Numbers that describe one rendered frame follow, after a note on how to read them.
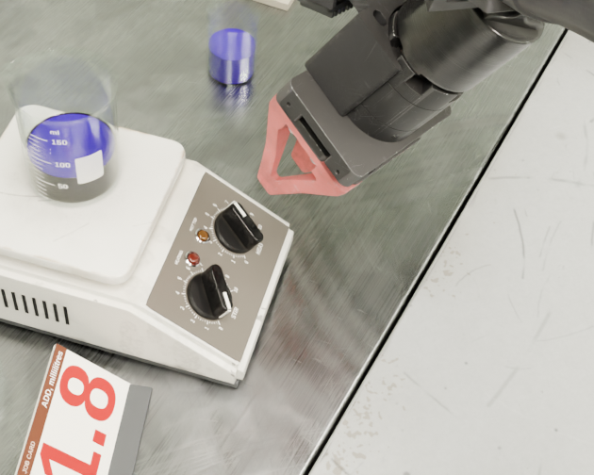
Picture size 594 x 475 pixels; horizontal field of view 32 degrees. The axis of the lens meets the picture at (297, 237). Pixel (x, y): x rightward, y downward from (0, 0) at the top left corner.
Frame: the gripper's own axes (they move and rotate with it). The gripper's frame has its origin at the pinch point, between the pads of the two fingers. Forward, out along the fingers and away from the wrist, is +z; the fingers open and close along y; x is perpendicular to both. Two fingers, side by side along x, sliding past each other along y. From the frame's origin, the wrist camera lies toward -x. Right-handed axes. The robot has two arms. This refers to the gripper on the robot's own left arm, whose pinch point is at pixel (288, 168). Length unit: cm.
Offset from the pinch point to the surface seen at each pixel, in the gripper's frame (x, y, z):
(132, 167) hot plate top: -6.2, 4.3, 7.4
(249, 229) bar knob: 1.6, 0.9, 5.5
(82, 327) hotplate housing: 0.5, 11.4, 12.2
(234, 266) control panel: 2.9, 2.4, 7.2
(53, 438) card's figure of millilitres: 5.1, 17.9, 11.3
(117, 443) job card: 7.7, 14.2, 12.2
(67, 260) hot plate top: -3.2, 12.2, 7.7
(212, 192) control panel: -2.0, 0.1, 7.3
